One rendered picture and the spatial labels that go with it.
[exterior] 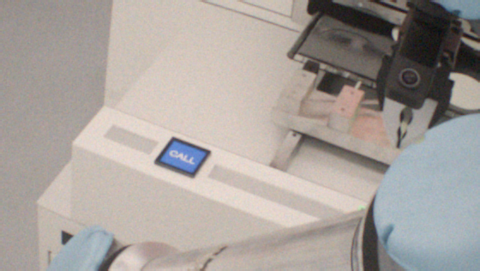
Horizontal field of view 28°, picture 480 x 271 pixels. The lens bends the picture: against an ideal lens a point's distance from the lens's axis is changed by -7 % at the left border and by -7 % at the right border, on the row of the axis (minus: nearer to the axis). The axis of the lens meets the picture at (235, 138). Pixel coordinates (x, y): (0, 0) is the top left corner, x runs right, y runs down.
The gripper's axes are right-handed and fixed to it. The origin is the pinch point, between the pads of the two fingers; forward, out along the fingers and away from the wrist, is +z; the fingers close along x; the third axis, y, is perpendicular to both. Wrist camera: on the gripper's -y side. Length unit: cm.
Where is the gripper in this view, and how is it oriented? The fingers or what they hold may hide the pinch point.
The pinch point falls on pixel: (399, 142)
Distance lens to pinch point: 116.9
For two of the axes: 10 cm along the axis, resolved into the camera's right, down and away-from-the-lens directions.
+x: -9.2, -3.4, 2.2
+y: 3.8, -5.5, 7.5
